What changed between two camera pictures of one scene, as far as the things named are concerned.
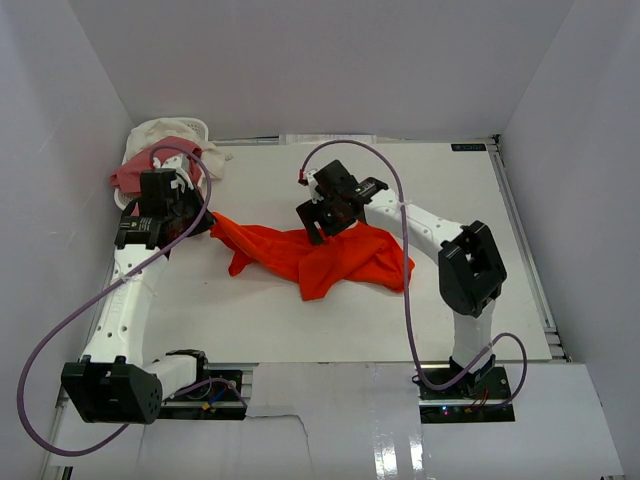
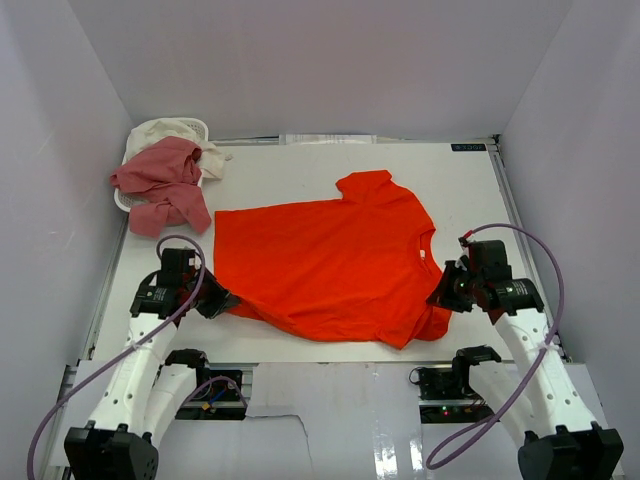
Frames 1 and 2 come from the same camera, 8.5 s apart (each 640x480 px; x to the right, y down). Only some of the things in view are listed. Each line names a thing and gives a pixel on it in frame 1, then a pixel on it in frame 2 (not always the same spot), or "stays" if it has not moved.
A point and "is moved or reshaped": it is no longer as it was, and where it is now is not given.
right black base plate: (466, 400) stays
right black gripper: (310, 214) to (442, 294)
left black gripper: (207, 221) to (221, 299)
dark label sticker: (469, 147) stays
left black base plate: (218, 396) stays
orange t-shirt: (352, 253) is moved or reshaped
